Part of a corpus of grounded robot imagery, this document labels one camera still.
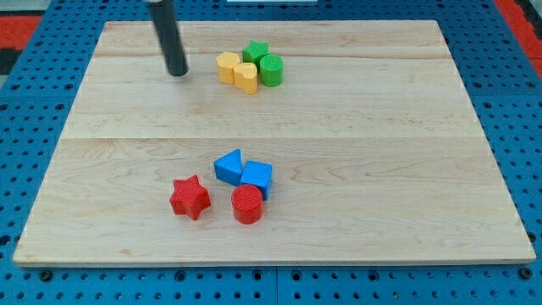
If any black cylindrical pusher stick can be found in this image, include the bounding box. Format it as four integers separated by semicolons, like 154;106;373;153
146;0;188;76

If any green star block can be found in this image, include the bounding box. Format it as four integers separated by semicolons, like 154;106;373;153
242;41;269;68

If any green cylinder block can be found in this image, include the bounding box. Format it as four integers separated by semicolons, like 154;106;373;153
260;54;284;87

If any red star block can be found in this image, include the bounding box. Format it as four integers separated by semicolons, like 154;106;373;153
169;175;211;220

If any yellow pentagon block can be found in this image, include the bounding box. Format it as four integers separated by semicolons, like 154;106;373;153
216;52;241;84

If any yellow heart block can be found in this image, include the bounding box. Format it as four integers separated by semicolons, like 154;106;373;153
233;62;258;94

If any blue triangle block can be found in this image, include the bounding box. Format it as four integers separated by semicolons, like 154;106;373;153
213;149;243;186

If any blue cube block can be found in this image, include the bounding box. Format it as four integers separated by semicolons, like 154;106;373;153
241;161;273;201

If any wooden board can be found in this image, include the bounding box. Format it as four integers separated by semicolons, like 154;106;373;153
13;20;536;268

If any red cylinder block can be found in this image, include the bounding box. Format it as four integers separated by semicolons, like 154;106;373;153
230;184;263;225

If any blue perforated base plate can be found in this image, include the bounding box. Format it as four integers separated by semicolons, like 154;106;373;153
1;0;541;304

